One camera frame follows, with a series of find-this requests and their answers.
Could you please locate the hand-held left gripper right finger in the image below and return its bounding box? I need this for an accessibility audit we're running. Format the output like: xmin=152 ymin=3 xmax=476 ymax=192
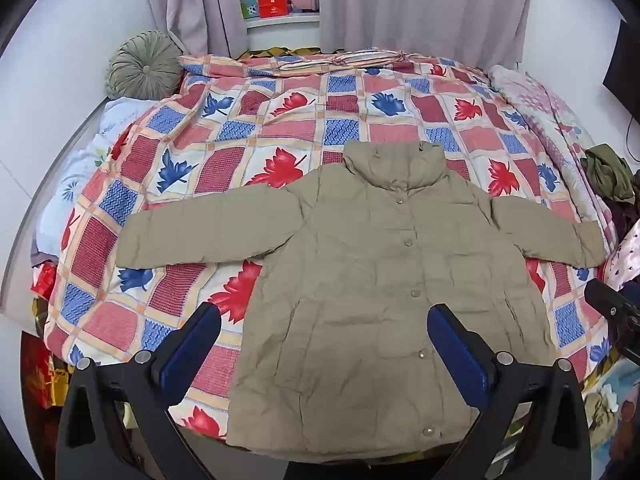
xmin=426 ymin=302 xmax=593 ymax=480

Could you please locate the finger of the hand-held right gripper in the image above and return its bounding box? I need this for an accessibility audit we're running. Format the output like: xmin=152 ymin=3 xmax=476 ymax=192
xmin=584 ymin=279 xmax=640 ymax=326

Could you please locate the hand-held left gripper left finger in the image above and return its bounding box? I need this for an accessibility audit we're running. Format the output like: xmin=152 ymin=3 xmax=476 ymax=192
xmin=55 ymin=302 xmax=223 ymax=480

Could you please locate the khaki padded jacket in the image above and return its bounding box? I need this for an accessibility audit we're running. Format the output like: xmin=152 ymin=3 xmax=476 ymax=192
xmin=115 ymin=139 xmax=606 ymax=463

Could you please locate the pink satin cloth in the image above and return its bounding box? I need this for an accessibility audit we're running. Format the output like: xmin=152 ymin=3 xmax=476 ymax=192
xmin=602 ymin=220 xmax=640 ymax=291

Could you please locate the colourful cartoon-print cloth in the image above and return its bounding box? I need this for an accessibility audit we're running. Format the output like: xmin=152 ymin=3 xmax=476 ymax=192
xmin=582 ymin=355 xmax=640 ymax=441

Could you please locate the green crumpled garment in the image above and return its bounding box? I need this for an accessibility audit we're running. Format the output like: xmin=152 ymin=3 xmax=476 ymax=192
xmin=580 ymin=144 xmax=638 ymax=201

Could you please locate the red and gold bag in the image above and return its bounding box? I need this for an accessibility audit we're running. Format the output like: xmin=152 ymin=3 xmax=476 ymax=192
xmin=20 ymin=335 xmax=71 ymax=411

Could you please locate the light blue floral sheet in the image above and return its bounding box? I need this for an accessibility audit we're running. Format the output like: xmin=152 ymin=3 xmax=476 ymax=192
xmin=37 ymin=96 xmax=166 ymax=261

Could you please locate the pink floral blanket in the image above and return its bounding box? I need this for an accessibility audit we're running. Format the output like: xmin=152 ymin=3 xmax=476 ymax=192
xmin=487 ymin=62 xmax=621 ymax=241

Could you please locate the leaf-print patchwork quilt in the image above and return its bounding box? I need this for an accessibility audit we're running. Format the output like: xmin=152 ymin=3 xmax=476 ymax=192
xmin=42 ymin=52 xmax=618 ymax=441

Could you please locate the dark screen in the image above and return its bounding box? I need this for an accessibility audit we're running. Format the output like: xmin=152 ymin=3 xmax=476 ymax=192
xmin=602 ymin=17 xmax=640 ymax=111

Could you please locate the round green pleated cushion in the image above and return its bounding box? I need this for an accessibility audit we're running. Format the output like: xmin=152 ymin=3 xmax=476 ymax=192
xmin=104 ymin=30 xmax=186 ymax=101

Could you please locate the striped folded cloth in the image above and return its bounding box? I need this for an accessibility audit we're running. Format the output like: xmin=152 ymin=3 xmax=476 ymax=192
xmin=277 ymin=47 xmax=416 ymax=71

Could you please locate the white shelf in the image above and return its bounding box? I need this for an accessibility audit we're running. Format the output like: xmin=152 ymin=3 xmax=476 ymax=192
xmin=245 ymin=12 xmax=321 ymax=53

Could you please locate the grey curtain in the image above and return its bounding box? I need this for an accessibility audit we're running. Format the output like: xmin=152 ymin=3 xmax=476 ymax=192
xmin=317 ymin=0 xmax=536 ymax=68
xmin=137 ymin=0 xmax=251 ymax=58

